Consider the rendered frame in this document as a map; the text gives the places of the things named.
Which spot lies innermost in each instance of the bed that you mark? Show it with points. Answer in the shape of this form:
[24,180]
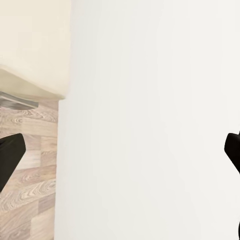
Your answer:
[35,42]

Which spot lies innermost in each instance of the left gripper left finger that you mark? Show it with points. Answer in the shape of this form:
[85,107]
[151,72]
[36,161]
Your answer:
[12,149]

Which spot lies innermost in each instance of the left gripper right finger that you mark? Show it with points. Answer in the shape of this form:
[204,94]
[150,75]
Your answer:
[232,149]

